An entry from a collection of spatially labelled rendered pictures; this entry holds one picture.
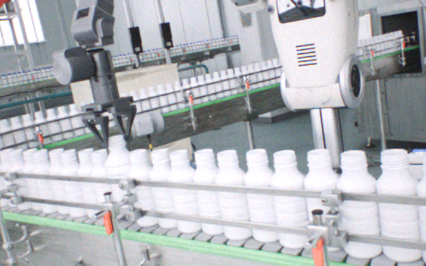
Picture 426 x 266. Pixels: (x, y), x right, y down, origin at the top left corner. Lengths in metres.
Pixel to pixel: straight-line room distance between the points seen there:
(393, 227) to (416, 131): 3.97
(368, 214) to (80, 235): 0.70
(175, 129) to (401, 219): 2.14
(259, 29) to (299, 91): 5.52
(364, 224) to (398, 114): 4.02
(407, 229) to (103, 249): 0.68
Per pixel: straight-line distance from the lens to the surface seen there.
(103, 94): 1.01
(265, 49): 6.93
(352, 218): 0.75
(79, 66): 0.96
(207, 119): 2.89
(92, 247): 1.16
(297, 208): 0.79
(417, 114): 4.65
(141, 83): 5.20
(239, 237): 0.88
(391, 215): 0.74
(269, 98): 3.22
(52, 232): 1.27
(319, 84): 1.36
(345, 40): 1.35
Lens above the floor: 1.37
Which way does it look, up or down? 11 degrees down
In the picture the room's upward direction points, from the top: 10 degrees counter-clockwise
